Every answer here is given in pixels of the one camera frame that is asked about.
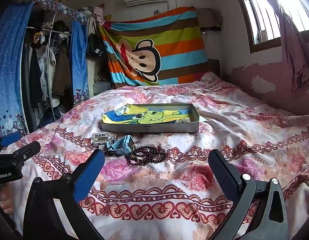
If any striped monkey print sheet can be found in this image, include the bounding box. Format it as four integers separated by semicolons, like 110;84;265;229
98;6;208;88

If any pink curtain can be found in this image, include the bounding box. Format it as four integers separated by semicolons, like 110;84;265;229
254;0;309;94

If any pile of pink clothes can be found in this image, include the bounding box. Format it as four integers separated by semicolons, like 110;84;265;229
81;4;106;25

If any dark wooden headboard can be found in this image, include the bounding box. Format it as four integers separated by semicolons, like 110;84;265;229
207;59;221;78

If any yellow cartoon towel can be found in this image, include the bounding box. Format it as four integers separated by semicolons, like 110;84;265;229
102;104;192;125

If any grey shallow box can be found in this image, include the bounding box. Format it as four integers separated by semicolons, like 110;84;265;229
101;103;200;134

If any brown cloth on shelf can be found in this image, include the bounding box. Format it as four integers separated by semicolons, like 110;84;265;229
196;8;222;28

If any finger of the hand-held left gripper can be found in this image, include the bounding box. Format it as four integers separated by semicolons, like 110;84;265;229
9;141;41;162
0;132;21;147

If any row of hanging clothes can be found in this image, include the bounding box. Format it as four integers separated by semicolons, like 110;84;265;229
22;20;74;128

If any narrow blue dotted curtain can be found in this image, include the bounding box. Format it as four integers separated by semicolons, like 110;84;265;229
70;19;90;104

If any barred window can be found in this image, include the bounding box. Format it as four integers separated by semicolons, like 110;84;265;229
232;0;309;53

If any silver hair clip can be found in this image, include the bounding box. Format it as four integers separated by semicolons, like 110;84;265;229
91;132;115;147

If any black hanging bag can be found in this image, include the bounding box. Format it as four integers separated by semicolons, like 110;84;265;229
86;22;106;58

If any person's left hand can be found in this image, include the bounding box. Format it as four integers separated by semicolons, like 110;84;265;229
0;189;16;214

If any white cabinet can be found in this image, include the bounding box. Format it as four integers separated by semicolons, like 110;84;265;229
87;17;113;98

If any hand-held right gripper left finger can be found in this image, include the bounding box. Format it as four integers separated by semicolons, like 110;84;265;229
23;149;105;240

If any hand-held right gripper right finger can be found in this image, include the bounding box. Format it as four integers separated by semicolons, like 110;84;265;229
208;149;289;240

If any patterned wardrobe valance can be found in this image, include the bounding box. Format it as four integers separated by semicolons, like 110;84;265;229
15;0;91;25

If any dark red bead bracelet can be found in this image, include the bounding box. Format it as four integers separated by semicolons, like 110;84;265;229
126;145;168;167

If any blue wrist watch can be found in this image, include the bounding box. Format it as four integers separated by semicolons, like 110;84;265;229
104;135;135;156

